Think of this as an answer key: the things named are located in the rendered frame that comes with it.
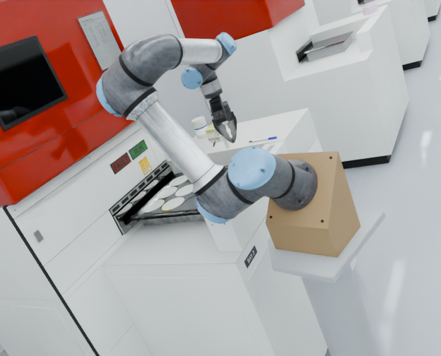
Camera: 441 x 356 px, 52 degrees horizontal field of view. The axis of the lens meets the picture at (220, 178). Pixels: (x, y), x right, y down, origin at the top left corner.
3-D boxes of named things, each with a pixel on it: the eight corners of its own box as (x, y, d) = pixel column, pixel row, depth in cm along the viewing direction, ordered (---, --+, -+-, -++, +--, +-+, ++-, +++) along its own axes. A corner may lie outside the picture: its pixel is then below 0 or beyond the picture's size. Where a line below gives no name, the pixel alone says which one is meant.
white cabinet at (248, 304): (181, 408, 206) (100, 266, 177) (259, 272, 278) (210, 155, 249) (314, 436, 170) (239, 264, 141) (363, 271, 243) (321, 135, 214)
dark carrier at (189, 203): (133, 216, 189) (133, 215, 189) (175, 176, 215) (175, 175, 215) (199, 210, 170) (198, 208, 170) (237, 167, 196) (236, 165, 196)
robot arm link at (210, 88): (218, 79, 164) (197, 87, 165) (222, 90, 166) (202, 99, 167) (217, 75, 171) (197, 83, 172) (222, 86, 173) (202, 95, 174)
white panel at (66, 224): (61, 300, 163) (1, 208, 149) (175, 186, 225) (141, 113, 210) (66, 300, 161) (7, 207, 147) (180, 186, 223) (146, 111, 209)
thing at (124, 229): (121, 234, 188) (112, 216, 185) (175, 182, 222) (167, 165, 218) (125, 234, 188) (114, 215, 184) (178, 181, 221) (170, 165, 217)
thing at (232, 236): (218, 252, 152) (203, 217, 147) (274, 173, 194) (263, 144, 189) (242, 251, 147) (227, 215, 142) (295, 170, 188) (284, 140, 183)
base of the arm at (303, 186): (322, 162, 128) (302, 152, 121) (311, 214, 127) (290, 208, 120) (281, 159, 139) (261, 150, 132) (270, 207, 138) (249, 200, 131)
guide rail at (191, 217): (143, 225, 196) (140, 220, 195) (146, 222, 197) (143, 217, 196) (242, 217, 168) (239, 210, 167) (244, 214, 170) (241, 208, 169)
